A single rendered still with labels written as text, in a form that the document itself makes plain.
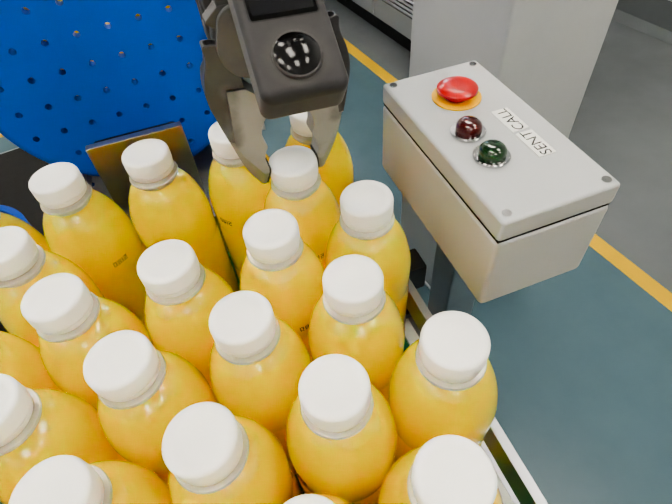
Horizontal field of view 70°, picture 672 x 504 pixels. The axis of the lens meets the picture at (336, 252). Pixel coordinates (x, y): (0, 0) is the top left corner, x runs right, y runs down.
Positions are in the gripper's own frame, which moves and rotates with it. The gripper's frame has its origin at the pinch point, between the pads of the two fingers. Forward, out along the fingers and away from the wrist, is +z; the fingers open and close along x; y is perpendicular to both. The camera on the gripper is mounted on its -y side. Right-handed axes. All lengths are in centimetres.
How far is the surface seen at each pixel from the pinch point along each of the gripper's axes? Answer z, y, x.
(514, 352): 110, 21, -62
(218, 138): -0.7, 5.3, 4.8
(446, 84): -1.3, 3.3, -15.4
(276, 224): -0.7, -6.3, 3.1
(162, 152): -0.7, 5.5, 9.5
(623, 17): 109, 176, -237
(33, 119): 3.5, 23.8, 22.4
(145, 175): 0.2, 4.3, 11.4
